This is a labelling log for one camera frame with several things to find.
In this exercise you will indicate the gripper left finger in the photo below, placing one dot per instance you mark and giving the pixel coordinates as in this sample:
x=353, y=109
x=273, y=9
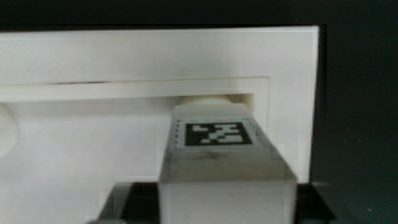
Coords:
x=132, y=205

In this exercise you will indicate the white square table top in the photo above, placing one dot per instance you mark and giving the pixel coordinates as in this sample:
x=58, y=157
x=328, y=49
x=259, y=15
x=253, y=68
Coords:
x=92, y=85

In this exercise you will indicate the white table leg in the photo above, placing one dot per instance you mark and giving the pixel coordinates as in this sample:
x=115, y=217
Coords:
x=228, y=184

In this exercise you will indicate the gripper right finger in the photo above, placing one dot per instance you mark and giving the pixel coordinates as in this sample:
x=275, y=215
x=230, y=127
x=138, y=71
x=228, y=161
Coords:
x=323, y=204

